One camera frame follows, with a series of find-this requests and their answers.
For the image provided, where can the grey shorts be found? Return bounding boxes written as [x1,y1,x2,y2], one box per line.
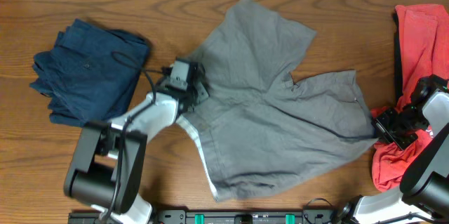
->
[177,0,375,202]

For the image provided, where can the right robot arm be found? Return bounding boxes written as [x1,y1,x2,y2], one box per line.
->
[334,74,448,223]

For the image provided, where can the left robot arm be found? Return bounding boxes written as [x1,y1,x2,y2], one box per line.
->
[63,77,209,223]

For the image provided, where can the black garment under red shirt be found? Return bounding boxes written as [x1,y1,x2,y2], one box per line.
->
[392,13,403,102]

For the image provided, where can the red printed t-shirt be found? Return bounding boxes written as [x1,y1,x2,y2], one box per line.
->
[371,4,448,192]

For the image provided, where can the folded navy blue shorts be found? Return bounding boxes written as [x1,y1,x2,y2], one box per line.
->
[30,19,150,127]

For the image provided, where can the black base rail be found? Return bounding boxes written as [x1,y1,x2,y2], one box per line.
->
[68,198,351,224]

